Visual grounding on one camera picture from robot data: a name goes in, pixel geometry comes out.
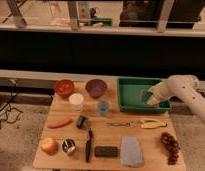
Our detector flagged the black cables on floor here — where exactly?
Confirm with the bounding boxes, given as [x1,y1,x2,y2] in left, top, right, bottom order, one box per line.
[0,79,24,133]

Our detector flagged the white cup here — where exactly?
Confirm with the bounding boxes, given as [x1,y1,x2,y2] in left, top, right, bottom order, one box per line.
[69,93,84,112]

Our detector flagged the orange carrot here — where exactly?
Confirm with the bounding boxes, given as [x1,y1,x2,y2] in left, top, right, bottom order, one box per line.
[47,118,72,129]

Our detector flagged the red bowl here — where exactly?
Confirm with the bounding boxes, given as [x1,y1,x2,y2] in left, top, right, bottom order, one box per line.
[54,79,75,98]

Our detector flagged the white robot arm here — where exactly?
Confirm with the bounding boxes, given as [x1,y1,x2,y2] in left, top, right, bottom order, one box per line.
[147,75,205,124]

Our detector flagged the blue translucent cup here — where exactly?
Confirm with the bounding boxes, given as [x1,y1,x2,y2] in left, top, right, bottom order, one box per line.
[97,101,109,116]

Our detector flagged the green plastic tray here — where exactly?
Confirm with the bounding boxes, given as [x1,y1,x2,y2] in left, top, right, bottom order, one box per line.
[117,77,172,113]

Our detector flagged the purple grape bunch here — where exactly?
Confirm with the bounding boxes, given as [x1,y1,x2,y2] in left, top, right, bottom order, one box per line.
[161,132,180,165]

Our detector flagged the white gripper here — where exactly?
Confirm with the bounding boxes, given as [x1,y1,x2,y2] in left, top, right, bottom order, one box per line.
[147,82,171,104]

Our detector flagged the black rectangular remote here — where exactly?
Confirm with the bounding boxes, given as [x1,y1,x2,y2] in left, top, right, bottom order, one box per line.
[94,146,118,157]

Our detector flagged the grey folded cloth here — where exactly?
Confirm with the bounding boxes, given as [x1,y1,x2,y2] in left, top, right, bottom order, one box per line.
[120,136,144,168]

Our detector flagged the silver metal can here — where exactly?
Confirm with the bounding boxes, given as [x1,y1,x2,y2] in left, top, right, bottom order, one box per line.
[62,139,76,155]

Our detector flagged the yellow banana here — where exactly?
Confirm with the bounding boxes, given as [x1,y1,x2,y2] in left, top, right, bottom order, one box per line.
[140,119,167,129]

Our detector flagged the purple bowl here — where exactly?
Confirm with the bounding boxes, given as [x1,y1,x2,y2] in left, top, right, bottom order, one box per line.
[85,79,107,98]

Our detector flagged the red yellow apple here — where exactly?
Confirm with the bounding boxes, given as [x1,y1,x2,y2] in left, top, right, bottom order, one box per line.
[41,138,58,154]

